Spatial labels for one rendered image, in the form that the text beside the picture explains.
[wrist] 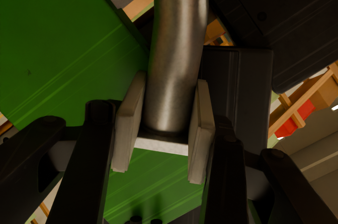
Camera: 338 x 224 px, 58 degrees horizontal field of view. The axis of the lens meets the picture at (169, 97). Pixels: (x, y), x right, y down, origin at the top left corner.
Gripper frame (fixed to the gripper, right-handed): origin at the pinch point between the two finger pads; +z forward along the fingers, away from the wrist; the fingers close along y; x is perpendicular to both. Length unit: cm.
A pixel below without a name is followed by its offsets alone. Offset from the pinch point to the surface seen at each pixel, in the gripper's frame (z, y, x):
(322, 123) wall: 791, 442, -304
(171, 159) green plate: 4.4, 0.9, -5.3
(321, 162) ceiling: 593, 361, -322
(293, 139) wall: 797, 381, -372
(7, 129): 17.0, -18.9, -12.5
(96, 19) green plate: 4.4, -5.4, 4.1
